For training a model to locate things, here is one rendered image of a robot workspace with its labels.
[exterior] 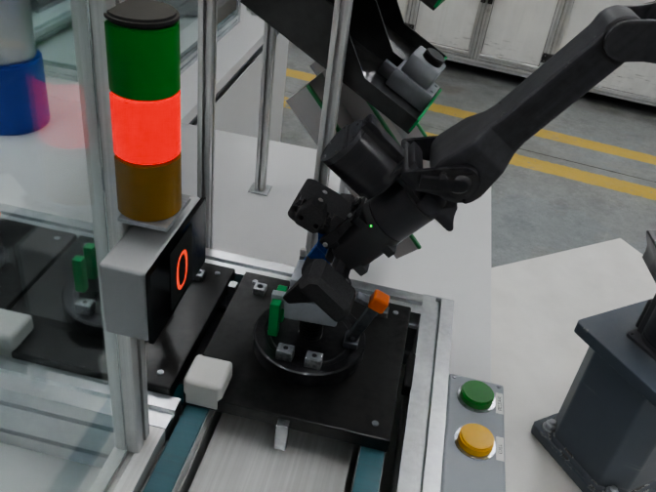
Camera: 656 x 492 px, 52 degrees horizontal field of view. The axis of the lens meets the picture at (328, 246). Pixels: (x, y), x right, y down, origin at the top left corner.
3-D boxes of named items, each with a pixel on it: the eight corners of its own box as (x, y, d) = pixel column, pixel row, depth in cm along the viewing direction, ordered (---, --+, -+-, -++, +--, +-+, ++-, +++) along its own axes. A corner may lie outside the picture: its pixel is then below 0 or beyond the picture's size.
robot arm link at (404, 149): (479, 149, 71) (404, 69, 67) (488, 187, 64) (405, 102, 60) (398, 211, 76) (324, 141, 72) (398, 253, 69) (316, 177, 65)
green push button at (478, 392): (490, 394, 84) (494, 383, 83) (490, 418, 81) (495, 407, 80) (459, 387, 84) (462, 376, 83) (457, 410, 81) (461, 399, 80)
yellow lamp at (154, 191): (190, 196, 56) (190, 143, 53) (167, 227, 52) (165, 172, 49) (134, 184, 56) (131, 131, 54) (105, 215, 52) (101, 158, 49)
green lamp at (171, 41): (190, 81, 50) (190, 15, 47) (164, 106, 46) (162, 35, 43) (127, 69, 51) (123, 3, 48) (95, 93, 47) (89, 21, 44)
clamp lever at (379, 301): (360, 335, 84) (390, 295, 79) (357, 346, 82) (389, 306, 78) (335, 321, 83) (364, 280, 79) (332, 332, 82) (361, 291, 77)
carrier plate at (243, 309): (408, 317, 95) (411, 306, 93) (388, 453, 75) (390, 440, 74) (245, 281, 97) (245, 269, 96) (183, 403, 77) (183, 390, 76)
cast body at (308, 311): (342, 305, 83) (347, 259, 79) (336, 328, 79) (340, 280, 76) (276, 294, 84) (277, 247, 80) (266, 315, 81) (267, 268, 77)
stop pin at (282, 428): (287, 443, 78) (290, 420, 75) (285, 451, 77) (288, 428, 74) (275, 440, 78) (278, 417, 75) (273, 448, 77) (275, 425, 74)
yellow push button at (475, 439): (490, 437, 78) (495, 427, 77) (490, 466, 75) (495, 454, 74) (456, 430, 79) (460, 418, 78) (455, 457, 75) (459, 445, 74)
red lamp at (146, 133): (190, 142, 53) (190, 83, 50) (165, 171, 49) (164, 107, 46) (131, 130, 53) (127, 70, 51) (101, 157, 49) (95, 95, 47)
